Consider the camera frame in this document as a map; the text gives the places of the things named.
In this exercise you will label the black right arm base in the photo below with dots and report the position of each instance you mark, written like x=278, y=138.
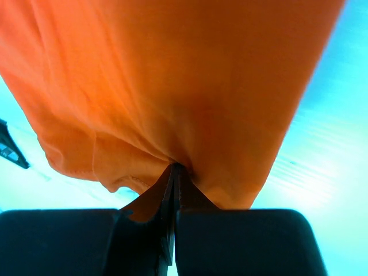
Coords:
x=9, y=149

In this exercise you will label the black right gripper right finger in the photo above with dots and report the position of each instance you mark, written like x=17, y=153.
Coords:
x=213, y=241

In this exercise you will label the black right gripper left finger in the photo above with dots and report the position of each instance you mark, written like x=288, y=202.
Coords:
x=134, y=240

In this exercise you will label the orange t shirt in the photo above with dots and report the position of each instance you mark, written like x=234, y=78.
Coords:
x=118, y=90

